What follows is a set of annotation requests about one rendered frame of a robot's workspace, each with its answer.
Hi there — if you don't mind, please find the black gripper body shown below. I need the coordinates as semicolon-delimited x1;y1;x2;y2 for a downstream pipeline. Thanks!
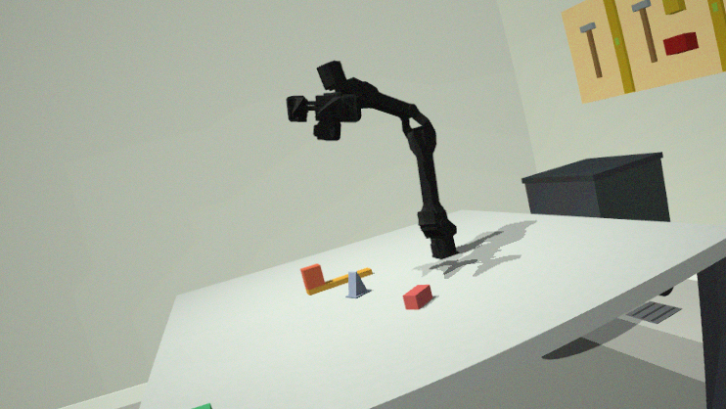
286;92;361;123

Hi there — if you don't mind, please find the red block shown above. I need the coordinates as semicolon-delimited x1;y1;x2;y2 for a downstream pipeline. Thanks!
403;285;432;310

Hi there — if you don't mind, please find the orange bar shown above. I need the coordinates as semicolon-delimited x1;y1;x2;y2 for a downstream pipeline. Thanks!
300;264;373;295

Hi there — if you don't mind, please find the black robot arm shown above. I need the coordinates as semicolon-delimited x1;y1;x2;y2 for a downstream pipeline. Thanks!
313;60;460;259

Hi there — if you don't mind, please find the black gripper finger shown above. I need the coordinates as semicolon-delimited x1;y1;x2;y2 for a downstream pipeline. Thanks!
317;96;347;122
292;98;307;122

